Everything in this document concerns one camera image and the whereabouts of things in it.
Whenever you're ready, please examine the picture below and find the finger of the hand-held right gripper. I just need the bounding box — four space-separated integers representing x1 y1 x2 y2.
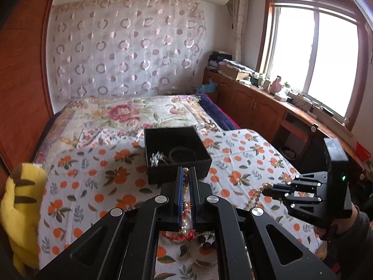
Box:
262 188 325 220
273 173 330 194

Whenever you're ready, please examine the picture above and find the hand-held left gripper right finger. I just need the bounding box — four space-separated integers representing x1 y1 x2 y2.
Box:
189 167 339 280

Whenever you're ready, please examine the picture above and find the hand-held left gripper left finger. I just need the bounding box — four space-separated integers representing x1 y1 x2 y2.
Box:
35 167 188 280

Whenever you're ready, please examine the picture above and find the white pearl necklace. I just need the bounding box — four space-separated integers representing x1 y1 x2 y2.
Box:
178 167 196 241

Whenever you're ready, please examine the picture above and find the beige beaded bracelet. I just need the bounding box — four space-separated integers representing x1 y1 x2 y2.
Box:
247 182 274 211

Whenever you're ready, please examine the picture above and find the black jewelry box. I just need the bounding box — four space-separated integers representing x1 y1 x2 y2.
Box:
144 126 213 185

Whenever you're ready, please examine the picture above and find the person's right forearm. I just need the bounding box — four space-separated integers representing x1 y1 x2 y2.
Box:
322 203 373 272

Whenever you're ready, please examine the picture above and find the silver jewelry piece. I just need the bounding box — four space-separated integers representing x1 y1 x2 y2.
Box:
150 151 164 167

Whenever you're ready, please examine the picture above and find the person's right hand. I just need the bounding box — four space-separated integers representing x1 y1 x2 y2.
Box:
315 225 340 242

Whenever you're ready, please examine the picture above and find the red paper box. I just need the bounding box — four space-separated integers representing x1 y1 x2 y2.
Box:
355 141 373 160

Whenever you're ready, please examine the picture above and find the black bangle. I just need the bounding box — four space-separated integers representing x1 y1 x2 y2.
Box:
168 148 196 164

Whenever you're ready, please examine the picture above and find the thin metal bangle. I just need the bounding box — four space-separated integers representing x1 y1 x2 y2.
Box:
188 246 220 268

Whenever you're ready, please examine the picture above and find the dark blue blanket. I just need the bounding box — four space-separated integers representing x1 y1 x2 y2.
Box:
196 93 241 131

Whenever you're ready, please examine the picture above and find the orange print bed sheet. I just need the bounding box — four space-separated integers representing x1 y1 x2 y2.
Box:
38 128 321 280

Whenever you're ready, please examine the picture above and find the long wooden cabinet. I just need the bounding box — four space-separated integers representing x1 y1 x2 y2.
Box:
202 69 373 187

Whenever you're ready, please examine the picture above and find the pink figurine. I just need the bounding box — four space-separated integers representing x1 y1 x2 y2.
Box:
270 75 284 94

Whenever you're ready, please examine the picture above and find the floral quilt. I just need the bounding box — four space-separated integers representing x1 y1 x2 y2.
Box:
33 95 222 164

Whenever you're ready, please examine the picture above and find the teal bag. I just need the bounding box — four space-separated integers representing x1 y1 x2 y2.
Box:
195 83 218 94

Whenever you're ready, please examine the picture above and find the cardboard box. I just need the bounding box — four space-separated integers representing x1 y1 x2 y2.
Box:
218 63 252 81

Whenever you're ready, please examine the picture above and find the pile of folded clothes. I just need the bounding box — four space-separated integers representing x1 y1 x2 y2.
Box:
208 51 234 72

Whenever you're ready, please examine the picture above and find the circle pattern sheer curtain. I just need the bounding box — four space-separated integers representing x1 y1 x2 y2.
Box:
47 0 208 101

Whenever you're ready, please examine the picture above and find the yellow striped plush toy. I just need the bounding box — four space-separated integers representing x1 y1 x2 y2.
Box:
0 163 49 275

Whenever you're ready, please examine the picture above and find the pale window curtain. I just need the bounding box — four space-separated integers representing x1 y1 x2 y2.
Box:
232 0 250 63

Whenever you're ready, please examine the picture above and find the red string bracelet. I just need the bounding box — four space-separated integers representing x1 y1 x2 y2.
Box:
162 229 196 241

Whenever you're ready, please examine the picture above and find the wooden frame window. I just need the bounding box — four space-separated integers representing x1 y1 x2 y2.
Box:
256 0 372 133

